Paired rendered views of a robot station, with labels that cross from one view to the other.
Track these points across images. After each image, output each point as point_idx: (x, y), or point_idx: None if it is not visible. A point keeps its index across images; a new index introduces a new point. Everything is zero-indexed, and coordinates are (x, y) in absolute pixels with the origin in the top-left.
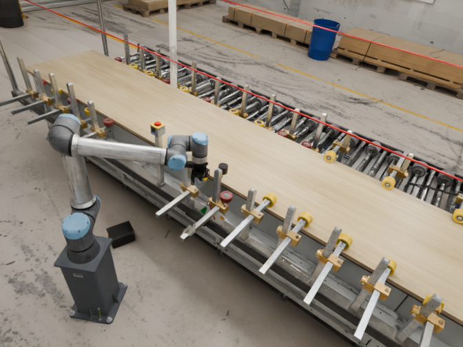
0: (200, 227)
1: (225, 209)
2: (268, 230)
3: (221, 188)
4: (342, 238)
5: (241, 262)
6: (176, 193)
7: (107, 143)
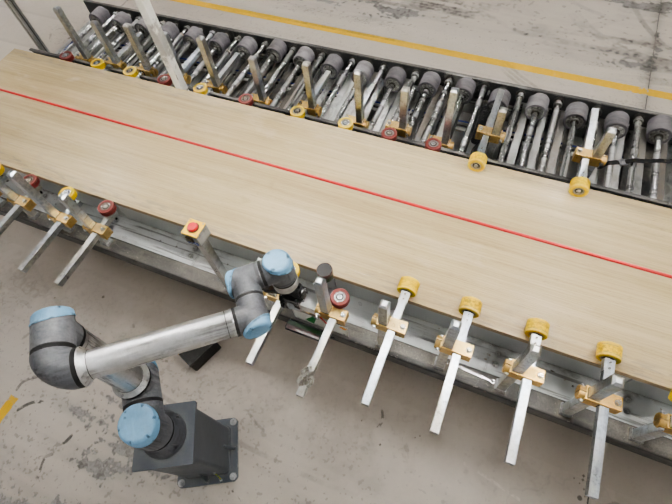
0: (318, 363)
1: (345, 319)
2: (412, 313)
3: None
4: (534, 330)
5: None
6: None
7: (134, 347)
